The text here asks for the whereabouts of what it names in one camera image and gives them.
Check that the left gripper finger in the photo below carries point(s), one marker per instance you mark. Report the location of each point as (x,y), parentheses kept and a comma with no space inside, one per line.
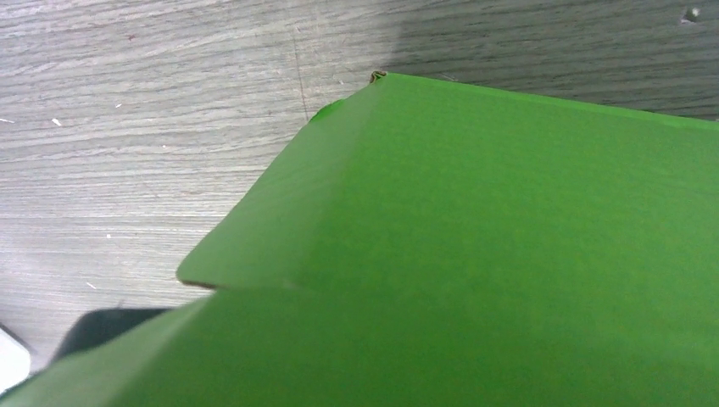
(100,326)

